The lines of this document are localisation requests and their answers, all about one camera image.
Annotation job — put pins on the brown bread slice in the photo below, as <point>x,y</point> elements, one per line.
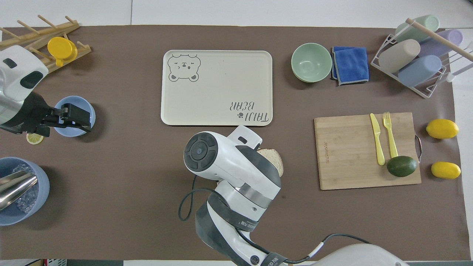
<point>275,159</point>

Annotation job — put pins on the yellow lemon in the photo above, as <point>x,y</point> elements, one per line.
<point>442,128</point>
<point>445,170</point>

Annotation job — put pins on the blue bucket with ice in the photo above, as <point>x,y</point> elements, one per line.
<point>37,199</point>

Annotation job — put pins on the metal scoop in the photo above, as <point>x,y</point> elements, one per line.
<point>14,186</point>

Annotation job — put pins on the blue cloth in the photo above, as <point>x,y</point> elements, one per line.
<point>353,64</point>

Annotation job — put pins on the yellow plastic fork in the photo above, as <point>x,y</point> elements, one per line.
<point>390,136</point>

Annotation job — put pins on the green bowl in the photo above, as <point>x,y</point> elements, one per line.
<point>311,62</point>

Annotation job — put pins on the green cup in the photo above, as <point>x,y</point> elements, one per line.
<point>414,31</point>

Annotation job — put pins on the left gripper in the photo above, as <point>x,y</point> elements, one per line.
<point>27,116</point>

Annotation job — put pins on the yellow plastic knife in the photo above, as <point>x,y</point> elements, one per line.
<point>377,140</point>

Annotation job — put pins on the green avocado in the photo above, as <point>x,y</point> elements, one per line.
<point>401,166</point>

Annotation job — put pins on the wooden cutting board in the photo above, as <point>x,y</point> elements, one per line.
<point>354,155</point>

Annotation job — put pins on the purple cup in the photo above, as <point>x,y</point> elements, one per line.
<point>441,44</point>

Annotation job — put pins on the wooden peg rack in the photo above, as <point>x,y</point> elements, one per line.
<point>37,37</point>

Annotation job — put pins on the beige cup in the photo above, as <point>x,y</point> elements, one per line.
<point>399,55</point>

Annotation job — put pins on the blue cup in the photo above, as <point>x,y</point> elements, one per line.
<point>419,70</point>

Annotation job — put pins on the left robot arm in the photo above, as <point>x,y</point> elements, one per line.
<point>20,72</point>

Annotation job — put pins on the yellow cup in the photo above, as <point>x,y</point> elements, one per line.
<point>61,48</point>

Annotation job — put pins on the lemon slice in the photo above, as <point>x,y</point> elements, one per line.
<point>34,139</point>

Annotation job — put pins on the small blue bowl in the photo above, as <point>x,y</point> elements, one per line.
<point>79,103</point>

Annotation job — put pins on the cream tray with bear print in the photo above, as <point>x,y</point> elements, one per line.
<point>216,88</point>

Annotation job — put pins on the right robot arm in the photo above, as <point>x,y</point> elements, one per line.
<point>236,173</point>

